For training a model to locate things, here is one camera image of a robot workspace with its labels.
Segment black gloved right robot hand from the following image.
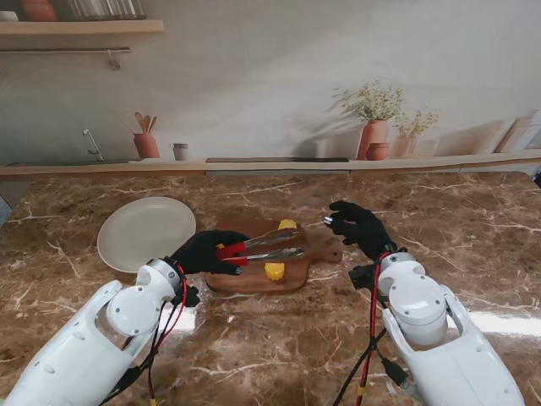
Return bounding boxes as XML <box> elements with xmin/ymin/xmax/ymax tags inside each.
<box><xmin>323</xmin><ymin>200</ymin><xmax>398</xmax><ymax>260</ymax></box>

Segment red-handled metal tongs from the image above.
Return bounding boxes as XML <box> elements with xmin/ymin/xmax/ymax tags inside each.
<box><xmin>215</xmin><ymin>226</ymin><xmax>308</xmax><ymax>266</ymax></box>

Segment brown wooden cutting board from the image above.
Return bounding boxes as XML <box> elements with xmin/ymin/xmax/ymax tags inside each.
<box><xmin>204</xmin><ymin>217</ymin><xmax>344</xmax><ymax>296</ymax></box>

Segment red black left arm cables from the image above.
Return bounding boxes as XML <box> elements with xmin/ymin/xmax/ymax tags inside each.
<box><xmin>96</xmin><ymin>266</ymin><xmax>189</xmax><ymax>406</ymax></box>

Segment red black right arm cables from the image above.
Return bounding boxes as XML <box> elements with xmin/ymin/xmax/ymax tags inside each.
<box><xmin>331</xmin><ymin>253</ymin><xmax>419</xmax><ymax>406</ymax></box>

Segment red black arm cables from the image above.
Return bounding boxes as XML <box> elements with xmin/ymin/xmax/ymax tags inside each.
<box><xmin>96</xmin><ymin>266</ymin><xmax>189</xmax><ymax>406</ymax></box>
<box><xmin>331</xmin><ymin>253</ymin><xmax>419</xmax><ymax>406</ymax></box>

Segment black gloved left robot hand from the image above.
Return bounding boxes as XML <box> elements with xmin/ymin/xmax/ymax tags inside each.
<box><xmin>171</xmin><ymin>229</ymin><xmax>250</xmax><ymax>278</ymax></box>

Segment beige round plate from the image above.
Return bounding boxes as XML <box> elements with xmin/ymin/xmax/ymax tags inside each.
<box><xmin>96</xmin><ymin>196</ymin><xmax>198</xmax><ymax>274</ymax></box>

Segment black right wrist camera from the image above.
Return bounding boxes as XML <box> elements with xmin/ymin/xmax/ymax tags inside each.
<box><xmin>348</xmin><ymin>264</ymin><xmax>377</xmax><ymax>292</ymax></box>

